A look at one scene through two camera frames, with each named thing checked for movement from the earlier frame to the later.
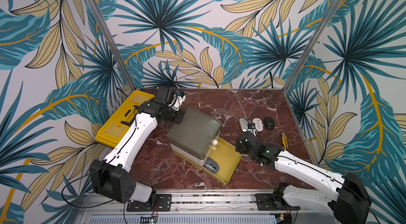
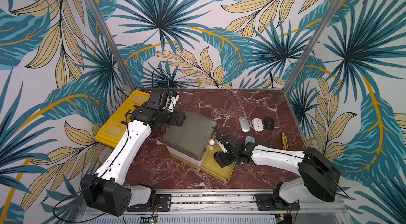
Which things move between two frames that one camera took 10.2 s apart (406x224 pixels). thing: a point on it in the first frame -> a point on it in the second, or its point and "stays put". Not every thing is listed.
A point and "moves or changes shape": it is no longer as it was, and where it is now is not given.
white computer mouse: x=258 y=123 stays put
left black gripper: x=178 y=120 stays put
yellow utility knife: x=285 y=145 stays put
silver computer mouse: x=244 y=123 stays put
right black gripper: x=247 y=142 -> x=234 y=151
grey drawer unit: x=195 y=137 moves or changes shape
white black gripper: x=251 y=126 -> x=223 y=144
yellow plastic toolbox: x=111 y=131 stays put
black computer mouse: x=269 y=123 stays put
